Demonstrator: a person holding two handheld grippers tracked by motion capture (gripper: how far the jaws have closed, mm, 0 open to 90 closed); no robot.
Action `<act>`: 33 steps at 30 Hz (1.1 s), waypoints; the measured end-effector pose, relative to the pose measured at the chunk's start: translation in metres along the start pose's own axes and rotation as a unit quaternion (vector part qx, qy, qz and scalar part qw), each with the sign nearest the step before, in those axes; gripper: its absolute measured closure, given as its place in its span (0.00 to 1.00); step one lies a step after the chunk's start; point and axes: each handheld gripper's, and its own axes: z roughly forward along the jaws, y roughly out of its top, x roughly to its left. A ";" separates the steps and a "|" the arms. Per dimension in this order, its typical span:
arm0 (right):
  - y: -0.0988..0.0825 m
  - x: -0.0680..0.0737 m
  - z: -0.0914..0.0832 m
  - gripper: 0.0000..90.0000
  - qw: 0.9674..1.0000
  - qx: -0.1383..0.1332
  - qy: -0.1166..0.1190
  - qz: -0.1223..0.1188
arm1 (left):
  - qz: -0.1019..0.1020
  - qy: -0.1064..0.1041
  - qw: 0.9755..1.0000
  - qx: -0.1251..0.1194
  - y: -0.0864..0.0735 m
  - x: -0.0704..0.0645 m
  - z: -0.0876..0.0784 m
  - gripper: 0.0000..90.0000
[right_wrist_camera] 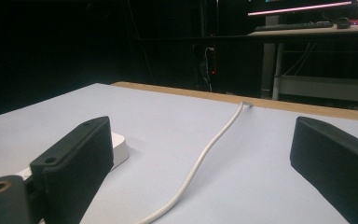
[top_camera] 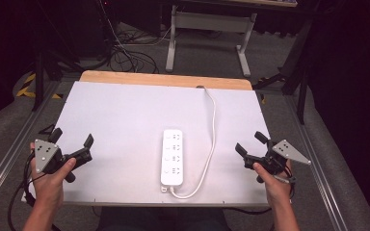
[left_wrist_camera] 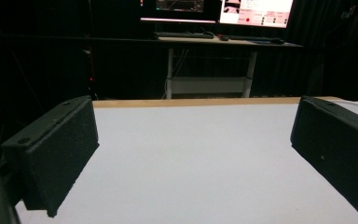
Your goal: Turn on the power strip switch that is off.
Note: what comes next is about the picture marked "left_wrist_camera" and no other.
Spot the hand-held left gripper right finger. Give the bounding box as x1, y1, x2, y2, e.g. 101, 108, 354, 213
290, 95, 358, 213

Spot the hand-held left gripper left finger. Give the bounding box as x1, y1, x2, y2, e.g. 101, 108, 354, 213
0, 94, 101, 218

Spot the black keyboard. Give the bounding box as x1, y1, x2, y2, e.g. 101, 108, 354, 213
154, 31, 215, 40
228, 35, 285, 45

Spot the wooden desk with white legs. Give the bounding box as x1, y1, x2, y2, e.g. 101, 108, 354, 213
157, 36, 304, 100

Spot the bright computer monitor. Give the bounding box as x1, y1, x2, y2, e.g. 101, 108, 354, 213
219, 0, 295, 29

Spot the dark computer monitor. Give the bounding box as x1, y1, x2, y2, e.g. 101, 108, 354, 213
140, 0, 222, 24

